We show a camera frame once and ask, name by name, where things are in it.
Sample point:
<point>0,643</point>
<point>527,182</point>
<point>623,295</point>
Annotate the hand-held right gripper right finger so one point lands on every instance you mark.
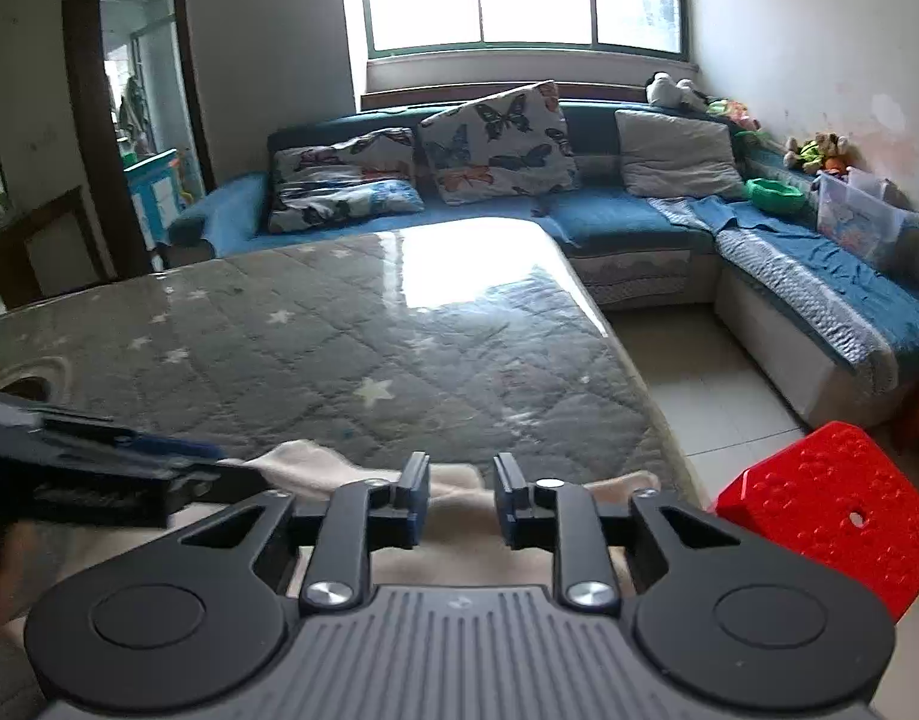
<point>506,499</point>

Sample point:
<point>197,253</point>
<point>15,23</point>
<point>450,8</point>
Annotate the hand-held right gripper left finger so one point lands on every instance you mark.
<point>418,499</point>

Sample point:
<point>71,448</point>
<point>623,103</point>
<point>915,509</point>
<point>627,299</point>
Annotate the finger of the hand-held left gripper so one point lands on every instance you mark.
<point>219,481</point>
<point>182,448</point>

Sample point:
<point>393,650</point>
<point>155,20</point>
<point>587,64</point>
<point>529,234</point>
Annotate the beige garment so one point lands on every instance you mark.
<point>459,489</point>

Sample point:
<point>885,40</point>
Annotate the grey star quilted table cover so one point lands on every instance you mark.
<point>317,345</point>

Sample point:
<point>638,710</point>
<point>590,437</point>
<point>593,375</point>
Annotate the light blue toy box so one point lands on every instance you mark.
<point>156,195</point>

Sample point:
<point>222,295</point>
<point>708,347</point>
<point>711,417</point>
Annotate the blue corner sofa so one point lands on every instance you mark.
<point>617,221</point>

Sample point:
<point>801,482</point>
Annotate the small butterfly print pillow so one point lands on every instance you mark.
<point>339,184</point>

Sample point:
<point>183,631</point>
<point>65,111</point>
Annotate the low red plastic stool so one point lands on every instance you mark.
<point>819,495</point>

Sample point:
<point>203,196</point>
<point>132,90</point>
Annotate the large butterfly print pillow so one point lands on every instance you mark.
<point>497,142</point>

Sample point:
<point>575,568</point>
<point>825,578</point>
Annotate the plain grey pillow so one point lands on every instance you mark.
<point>677,154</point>

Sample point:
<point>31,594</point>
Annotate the blue sofa throw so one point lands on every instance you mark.
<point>827,262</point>

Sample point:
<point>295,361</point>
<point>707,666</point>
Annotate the green bowl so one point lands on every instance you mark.
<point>774,195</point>

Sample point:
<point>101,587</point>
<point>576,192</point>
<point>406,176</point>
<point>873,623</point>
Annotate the white plush toy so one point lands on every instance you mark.
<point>673,90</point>

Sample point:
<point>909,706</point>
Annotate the clear plastic storage box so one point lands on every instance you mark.
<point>857,217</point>

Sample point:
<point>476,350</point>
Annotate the brown and green plush toys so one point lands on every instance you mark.
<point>816,154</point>

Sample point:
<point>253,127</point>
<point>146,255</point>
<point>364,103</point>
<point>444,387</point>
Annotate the dark wooden door frame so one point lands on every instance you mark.
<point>84,127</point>

